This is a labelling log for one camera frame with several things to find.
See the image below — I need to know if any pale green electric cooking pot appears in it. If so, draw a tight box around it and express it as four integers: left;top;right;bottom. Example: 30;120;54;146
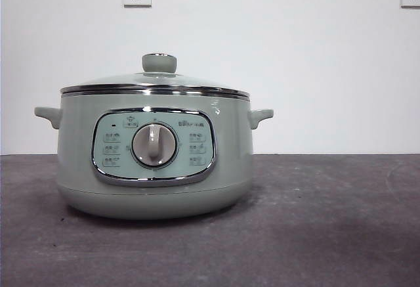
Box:
33;91;275;220

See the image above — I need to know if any glass lid with green knob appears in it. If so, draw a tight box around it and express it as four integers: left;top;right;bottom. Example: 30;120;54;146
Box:
60;52;250;99

